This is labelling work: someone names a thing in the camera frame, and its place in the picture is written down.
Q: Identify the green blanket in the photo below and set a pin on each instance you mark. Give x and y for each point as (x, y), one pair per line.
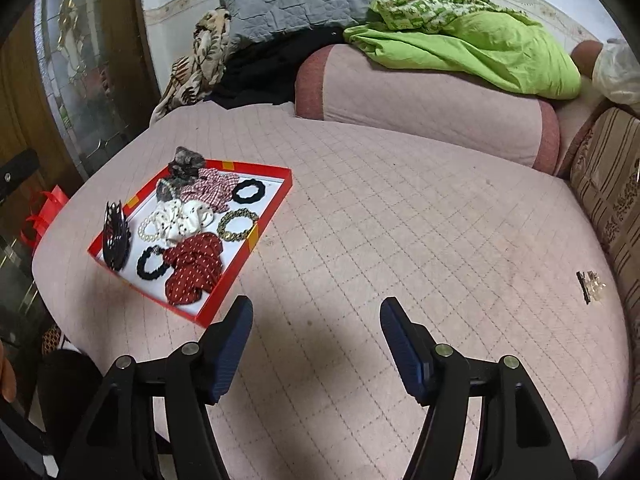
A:
(500, 45)

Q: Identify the black cloth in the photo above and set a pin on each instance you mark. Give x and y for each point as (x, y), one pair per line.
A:
(270, 70)

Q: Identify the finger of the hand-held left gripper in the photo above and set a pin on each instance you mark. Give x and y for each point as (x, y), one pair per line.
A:
(17, 172)

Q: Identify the brown striped sofa cushion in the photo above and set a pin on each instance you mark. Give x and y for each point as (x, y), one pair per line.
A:
(610, 185)

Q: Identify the wooden door with glass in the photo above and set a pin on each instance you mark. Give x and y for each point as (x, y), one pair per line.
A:
(20, 85)

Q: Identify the pink bolster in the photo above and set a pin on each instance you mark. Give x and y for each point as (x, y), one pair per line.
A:
(400, 105)

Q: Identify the white plastic bag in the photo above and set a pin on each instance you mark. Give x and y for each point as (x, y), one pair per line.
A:
(620, 70)

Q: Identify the black scrunchie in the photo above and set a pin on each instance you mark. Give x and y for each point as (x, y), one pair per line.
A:
(235, 191)

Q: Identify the grey furry scrunchie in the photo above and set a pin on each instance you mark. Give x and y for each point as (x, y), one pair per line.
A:
(185, 157)

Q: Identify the leopard print blanket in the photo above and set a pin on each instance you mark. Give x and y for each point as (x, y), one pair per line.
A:
(200, 60)

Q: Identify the woven basket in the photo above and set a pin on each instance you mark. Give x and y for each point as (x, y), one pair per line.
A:
(52, 340)

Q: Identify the red checked scrunchie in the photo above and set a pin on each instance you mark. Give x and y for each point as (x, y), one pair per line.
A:
(210, 190)

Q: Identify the dark red dotted scrunchie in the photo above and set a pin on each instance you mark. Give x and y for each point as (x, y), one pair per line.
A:
(192, 265)

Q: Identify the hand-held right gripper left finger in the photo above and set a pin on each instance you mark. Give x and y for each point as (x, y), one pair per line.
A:
(232, 355)

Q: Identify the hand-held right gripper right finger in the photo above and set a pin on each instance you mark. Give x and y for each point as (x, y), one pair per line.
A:
(402, 350)

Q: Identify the white dotted scrunchie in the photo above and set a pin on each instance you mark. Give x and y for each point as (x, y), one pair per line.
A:
(182, 217)

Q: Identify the black hair claw clip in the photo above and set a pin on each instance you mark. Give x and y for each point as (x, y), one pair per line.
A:
(115, 240)

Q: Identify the red tray with white inside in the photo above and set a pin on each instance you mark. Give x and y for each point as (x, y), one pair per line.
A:
(274, 182)

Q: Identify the small hair clip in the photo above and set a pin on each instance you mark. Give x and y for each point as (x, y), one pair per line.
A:
(584, 285)

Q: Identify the red bag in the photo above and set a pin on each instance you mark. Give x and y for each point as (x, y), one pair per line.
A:
(50, 205)

